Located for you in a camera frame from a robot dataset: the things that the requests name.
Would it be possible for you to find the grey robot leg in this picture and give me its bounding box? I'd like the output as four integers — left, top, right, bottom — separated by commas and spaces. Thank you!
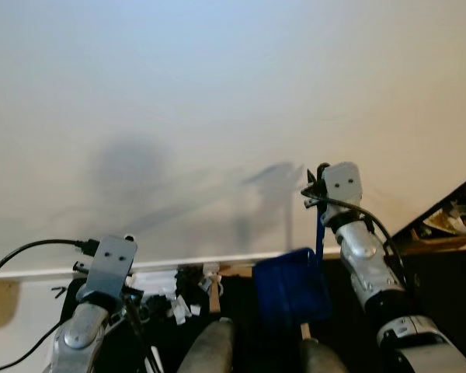
298, 339, 351, 373
176, 316, 236, 373

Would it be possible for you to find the brown cardboard rubbish box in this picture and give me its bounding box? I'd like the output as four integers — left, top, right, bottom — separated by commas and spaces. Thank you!
410, 197, 466, 254

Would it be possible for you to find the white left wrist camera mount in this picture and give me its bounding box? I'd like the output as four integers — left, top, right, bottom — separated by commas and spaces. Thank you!
81, 235, 139, 305

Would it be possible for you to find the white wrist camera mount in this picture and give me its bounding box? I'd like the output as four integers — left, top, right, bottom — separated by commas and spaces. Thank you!
81, 235, 139, 305
322, 161, 364, 224

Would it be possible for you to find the black floor mat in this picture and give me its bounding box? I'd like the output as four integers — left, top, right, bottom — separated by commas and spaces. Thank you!
61, 249, 466, 373

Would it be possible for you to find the grey right robot leg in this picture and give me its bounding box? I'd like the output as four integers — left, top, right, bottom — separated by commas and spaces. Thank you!
298, 339, 351, 373

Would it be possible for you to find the blue long-handled dustpan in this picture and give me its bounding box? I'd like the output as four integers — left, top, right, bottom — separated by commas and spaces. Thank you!
252, 207, 333, 328

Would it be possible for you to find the grey left robot leg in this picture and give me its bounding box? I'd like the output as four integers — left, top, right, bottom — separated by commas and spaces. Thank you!
176, 316, 236, 373

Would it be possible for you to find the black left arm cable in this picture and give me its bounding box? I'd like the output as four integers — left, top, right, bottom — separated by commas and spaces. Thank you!
0, 238, 94, 373

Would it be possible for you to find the brown wooden stick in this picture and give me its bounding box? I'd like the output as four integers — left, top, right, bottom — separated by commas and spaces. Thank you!
209, 272, 223, 313

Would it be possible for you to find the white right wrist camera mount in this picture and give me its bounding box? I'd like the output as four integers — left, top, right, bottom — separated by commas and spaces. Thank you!
322, 161, 364, 224

